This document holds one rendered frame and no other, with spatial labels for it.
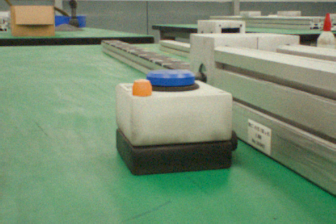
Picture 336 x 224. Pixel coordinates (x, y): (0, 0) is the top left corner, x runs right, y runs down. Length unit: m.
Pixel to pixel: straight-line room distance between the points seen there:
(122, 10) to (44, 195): 11.64
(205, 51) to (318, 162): 0.25
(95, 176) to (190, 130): 0.08
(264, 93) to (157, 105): 0.11
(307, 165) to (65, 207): 0.17
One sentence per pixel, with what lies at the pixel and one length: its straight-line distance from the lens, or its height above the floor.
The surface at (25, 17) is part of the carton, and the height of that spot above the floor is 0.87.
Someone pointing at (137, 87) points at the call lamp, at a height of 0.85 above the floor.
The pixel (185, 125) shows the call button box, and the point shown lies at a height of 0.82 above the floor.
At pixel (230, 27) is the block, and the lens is 1.62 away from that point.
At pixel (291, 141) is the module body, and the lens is 0.41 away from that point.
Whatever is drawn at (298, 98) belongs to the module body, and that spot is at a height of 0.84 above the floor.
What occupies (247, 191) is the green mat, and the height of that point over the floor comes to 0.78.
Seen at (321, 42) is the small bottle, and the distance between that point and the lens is 1.19.
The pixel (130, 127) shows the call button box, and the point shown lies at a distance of 0.39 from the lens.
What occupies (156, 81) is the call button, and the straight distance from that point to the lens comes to 0.41.
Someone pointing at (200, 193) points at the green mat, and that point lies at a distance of 0.36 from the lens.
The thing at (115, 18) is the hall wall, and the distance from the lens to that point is 11.94.
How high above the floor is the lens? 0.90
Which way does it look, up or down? 9 degrees down
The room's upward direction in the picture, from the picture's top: straight up
